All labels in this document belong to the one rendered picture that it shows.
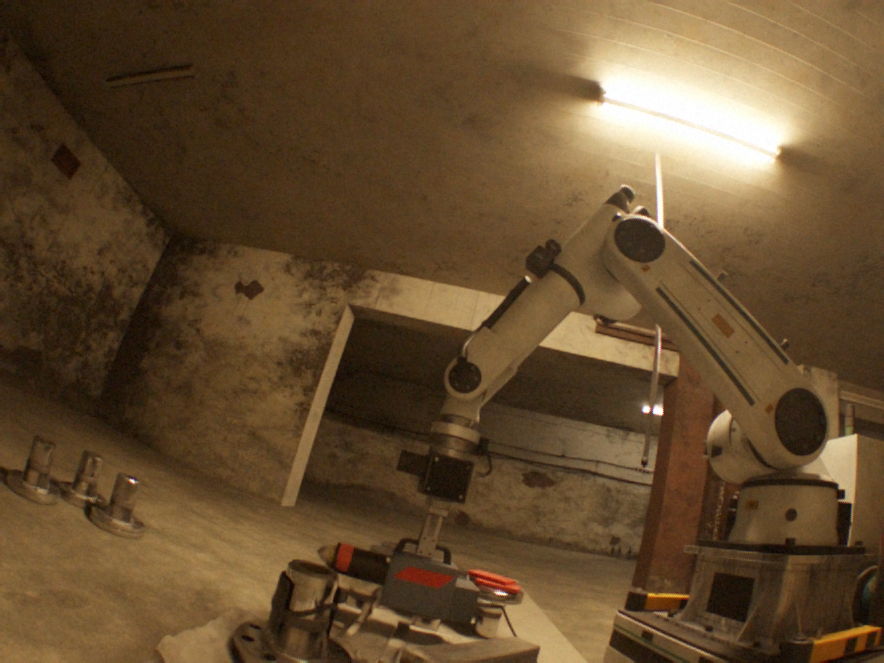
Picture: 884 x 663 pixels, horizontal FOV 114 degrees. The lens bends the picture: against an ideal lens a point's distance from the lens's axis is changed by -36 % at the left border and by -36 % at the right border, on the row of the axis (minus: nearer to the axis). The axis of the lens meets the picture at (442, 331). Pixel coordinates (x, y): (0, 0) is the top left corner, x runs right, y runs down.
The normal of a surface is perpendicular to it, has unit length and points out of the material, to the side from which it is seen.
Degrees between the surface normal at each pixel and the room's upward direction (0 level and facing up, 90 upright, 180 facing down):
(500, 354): 90
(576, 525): 90
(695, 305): 90
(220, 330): 90
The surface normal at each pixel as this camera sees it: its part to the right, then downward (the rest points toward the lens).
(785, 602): 0.10, -0.33
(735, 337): -0.15, -0.39
